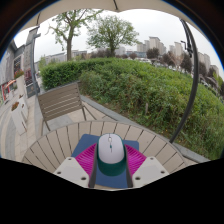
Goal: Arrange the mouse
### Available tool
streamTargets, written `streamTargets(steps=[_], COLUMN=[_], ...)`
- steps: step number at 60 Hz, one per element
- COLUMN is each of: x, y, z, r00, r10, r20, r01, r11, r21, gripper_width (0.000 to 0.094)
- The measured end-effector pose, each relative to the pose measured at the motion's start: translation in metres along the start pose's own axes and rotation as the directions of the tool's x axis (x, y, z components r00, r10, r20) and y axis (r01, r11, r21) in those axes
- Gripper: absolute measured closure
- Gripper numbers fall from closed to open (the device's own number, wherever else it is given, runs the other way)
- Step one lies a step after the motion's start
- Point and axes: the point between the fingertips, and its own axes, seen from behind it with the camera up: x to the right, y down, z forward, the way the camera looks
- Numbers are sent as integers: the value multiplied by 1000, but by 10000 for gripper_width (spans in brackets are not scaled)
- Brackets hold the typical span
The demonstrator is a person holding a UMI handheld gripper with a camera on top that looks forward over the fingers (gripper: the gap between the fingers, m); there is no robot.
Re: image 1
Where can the thin-crowned tree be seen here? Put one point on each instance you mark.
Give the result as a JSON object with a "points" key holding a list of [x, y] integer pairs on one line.
{"points": [[70, 30]]}

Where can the grey slatted outdoor chair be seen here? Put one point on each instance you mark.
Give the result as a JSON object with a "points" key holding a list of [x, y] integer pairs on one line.
{"points": [[60, 101]]}

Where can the distant apartment buildings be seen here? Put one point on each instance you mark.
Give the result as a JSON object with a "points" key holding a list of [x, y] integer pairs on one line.
{"points": [[156, 45]]}

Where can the white flower planter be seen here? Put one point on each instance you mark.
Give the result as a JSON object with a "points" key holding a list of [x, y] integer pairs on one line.
{"points": [[19, 115]]}

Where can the curved dark umbrella pole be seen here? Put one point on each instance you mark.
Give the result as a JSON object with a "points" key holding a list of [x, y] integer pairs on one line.
{"points": [[192, 90]]}

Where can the dark blue mouse pad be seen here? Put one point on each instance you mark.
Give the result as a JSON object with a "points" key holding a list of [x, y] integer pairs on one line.
{"points": [[83, 141]]}

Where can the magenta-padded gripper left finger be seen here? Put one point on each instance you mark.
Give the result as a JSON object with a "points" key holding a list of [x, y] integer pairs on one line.
{"points": [[71, 171]]}

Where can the white and teal computer mouse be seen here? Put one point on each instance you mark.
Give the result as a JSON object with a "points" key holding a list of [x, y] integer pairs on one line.
{"points": [[111, 151]]}

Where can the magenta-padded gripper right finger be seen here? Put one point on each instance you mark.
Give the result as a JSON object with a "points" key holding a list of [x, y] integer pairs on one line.
{"points": [[150, 171]]}

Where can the round-crowned tree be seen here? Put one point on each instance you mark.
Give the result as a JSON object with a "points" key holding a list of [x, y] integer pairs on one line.
{"points": [[111, 31]]}

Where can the beige umbrella canopy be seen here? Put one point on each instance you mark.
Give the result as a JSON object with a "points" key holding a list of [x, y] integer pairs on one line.
{"points": [[140, 4]]}

